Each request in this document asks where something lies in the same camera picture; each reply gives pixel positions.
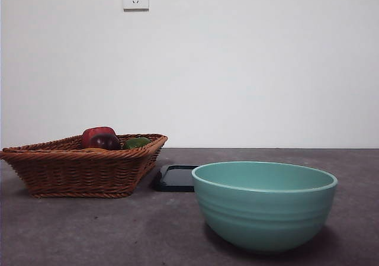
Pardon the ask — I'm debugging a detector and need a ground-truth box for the dark purple round fruit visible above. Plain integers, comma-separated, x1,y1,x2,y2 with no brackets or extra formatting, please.
89,133,121,151

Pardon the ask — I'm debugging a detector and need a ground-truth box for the teal ribbed bowl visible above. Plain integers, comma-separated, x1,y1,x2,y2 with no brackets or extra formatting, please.
191,161,338,255

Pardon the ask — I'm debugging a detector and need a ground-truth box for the green pepper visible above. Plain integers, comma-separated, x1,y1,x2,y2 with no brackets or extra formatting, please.
122,137,152,150

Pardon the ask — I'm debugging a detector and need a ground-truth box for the brown wicker basket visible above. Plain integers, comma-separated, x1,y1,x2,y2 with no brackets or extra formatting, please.
0,133,169,198

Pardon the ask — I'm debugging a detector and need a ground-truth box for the dark teal rectangular tray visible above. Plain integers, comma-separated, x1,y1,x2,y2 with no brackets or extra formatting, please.
152,164,197,193

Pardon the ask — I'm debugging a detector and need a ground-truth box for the red bell pepper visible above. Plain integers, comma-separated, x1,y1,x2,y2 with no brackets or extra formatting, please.
81,126,117,149

